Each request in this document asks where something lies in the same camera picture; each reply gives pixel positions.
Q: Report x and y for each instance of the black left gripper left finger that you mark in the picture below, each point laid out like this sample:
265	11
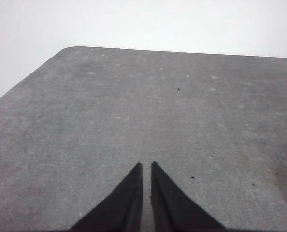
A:
121	207

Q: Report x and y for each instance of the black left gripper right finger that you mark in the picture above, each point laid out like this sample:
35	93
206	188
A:
175	210

